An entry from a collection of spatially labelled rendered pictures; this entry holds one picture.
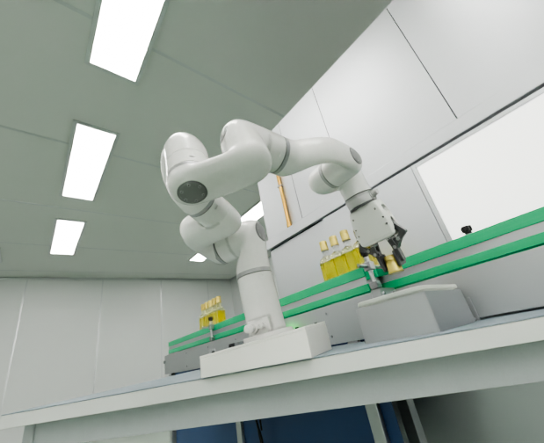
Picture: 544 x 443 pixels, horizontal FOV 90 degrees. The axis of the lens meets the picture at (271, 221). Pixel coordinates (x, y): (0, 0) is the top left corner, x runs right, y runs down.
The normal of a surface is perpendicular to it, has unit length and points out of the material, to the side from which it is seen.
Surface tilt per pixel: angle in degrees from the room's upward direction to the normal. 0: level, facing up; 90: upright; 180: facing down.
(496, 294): 90
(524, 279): 90
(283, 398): 90
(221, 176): 151
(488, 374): 90
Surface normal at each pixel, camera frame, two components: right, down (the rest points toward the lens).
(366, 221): -0.69, 0.11
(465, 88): -0.77, -0.14
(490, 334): -0.35, -0.34
